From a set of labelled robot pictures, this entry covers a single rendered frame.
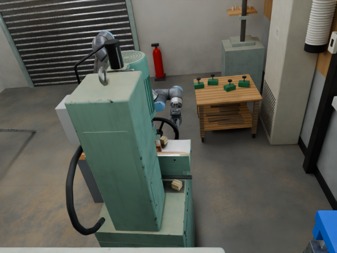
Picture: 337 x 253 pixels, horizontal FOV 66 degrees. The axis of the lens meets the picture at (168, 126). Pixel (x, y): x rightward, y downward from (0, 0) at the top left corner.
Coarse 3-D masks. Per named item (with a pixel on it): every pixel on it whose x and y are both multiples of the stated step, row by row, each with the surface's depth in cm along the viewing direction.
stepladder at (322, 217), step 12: (324, 216) 80; (336, 216) 79; (324, 228) 77; (336, 228) 76; (312, 240) 91; (324, 240) 77; (336, 240) 73; (312, 252) 89; (324, 252) 87; (336, 252) 71
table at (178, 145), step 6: (156, 138) 168; (168, 144) 157; (174, 144) 156; (180, 144) 156; (186, 144) 155; (162, 150) 153; (168, 150) 153; (174, 150) 152; (180, 150) 151; (186, 150) 151; (162, 168) 146; (168, 168) 146; (174, 168) 145; (180, 168) 145; (186, 168) 144
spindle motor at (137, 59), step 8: (128, 56) 115; (136, 56) 113; (144, 56) 113; (136, 64) 108; (144, 64) 112; (144, 72) 113; (144, 80) 115; (152, 96) 124; (152, 104) 125; (152, 112) 126
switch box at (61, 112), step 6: (66, 96) 95; (60, 102) 92; (60, 108) 88; (60, 114) 90; (66, 114) 89; (60, 120) 91; (66, 120) 91; (66, 126) 93; (72, 126) 92; (66, 132) 94; (72, 132) 94; (72, 138) 96
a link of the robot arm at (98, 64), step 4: (100, 32) 180; (104, 32) 178; (108, 32) 181; (104, 36) 173; (108, 36) 177; (112, 36) 182; (96, 60) 186; (96, 64) 188; (100, 64) 187; (104, 64) 187; (96, 68) 190
